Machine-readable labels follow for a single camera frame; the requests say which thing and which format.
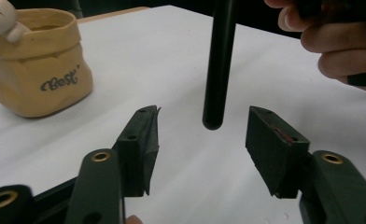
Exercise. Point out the wooden table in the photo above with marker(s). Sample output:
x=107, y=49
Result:
x=109, y=15

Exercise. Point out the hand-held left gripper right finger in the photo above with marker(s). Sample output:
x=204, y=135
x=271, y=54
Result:
x=280, y=155

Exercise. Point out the white table board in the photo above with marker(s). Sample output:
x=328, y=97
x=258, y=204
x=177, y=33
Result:
x=178, y=62

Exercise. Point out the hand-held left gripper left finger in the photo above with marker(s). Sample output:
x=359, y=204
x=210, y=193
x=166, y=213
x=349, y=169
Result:
x=103, y=186

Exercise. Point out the small wooden cup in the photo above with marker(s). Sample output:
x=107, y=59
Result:
x=31, y=77

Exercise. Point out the thick black makeup brush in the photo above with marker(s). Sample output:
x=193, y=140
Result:
x=220, y=62

